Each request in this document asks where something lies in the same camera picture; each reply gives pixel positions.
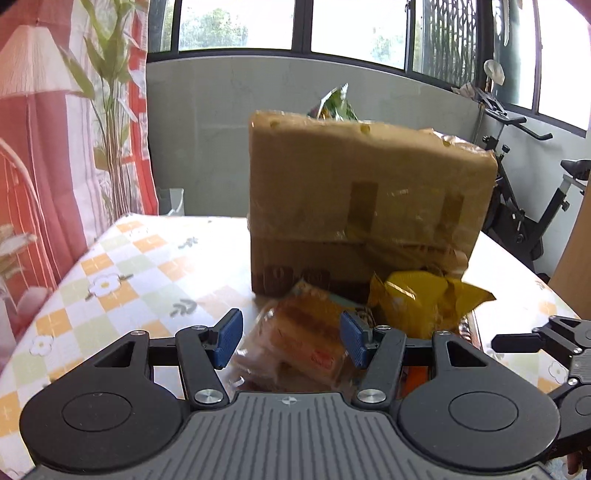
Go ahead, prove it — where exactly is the clear bread packet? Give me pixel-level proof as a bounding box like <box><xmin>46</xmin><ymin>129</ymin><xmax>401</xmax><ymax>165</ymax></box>
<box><xmin>231</xmin><ymin>278</ymin><xmax>370</xmax><ymax>393</ymax></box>

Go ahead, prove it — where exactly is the black exercise bike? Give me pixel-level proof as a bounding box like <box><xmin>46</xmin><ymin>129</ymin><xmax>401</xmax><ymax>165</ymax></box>
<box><xmin>475</xmin><ymin>88</ymin><xmax>591</xmax><ymax>284</ymax></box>

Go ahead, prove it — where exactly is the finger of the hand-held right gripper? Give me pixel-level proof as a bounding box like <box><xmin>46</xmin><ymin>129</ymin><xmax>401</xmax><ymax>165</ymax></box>
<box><xmin>491</xmin><ymin>316</ymin><xmax>591</xmax><ymax>386</ymax></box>

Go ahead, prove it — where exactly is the orange snack packet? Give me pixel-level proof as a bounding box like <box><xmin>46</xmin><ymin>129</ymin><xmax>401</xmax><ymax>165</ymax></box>
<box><xmin>401</xmin><ymin>367</ymin><xmax>435</xmax><ymax>398</ymax></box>

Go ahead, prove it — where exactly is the checked flower tablecloth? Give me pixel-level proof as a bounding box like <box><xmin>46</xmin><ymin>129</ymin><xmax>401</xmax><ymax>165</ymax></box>
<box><xmin>0</xmin><ymin>215</ymin><xmax>591</xmax><ymax>480</ymax></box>

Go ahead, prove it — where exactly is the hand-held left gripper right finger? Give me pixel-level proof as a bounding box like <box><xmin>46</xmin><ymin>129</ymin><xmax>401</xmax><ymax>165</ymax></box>
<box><xmin>341</xmin><ymin>312</ymin><xmax>492</xmax><ymax>411</ymax></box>

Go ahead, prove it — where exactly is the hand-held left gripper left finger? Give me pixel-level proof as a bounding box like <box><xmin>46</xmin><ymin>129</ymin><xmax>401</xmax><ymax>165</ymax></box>
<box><xmin>91</xmin><ymin>308</ymin><xmax>244</xmax><ymax>411</ymax></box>

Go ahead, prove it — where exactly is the beige crumpled cloth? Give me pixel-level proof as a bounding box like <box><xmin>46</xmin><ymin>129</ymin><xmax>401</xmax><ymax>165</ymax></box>
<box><xmin>451</xmin><ymin>82</ymin><xmax>483</xmax><ymax>100</ymax></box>

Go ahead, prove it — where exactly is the white round cloth object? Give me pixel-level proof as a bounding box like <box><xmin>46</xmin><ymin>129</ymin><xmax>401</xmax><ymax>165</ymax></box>
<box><xmin>483</xmin><ymin>59</ymin><xmax>506</xmax><ymax>86</ymax></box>

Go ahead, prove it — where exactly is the black framed window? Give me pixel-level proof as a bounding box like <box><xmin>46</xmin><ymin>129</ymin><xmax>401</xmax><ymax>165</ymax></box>
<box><xmin>147</xmin><ymin>0</ymin><xmax>591</xmax><ymax>137</ymax></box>

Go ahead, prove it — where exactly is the green yellow snack packet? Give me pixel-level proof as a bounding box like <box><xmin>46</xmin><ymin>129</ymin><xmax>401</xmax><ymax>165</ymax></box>
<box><xmin>307</xmin><ymin>83</ymin><xmax>360</xmax><ymax>121</ymax></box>

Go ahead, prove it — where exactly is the brown cardboard box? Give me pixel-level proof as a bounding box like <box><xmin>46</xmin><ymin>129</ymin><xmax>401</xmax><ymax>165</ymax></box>
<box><xmin>248</xmin><ymin>109</ymin><xmax>498</xmax><ymax>301</ymax></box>

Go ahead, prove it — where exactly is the white plastic bin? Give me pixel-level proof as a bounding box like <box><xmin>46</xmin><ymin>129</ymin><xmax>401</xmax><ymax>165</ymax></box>
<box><xmin>157</xmin><ymin>188</ymin><xmax>185</xmax><ymax>217</ymax></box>

